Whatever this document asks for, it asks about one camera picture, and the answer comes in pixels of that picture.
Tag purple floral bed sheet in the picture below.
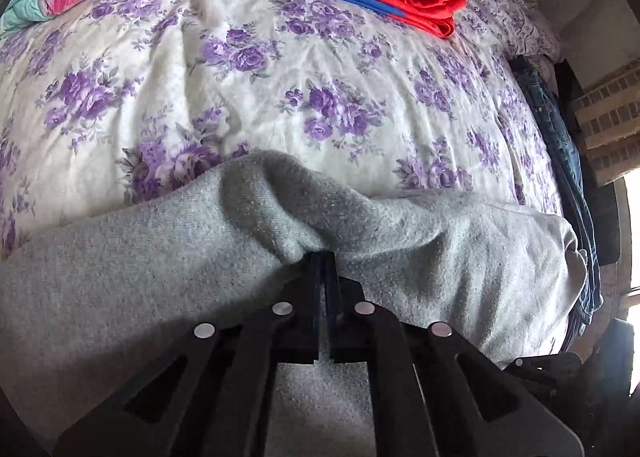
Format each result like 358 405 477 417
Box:
1 0 562 255

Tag blue denim jeans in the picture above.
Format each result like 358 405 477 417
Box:
509 56 603 326

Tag brown checkered curtain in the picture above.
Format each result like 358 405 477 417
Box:
570 58 640 186

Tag grey sweatpants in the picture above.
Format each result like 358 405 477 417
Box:
1 152 587 443

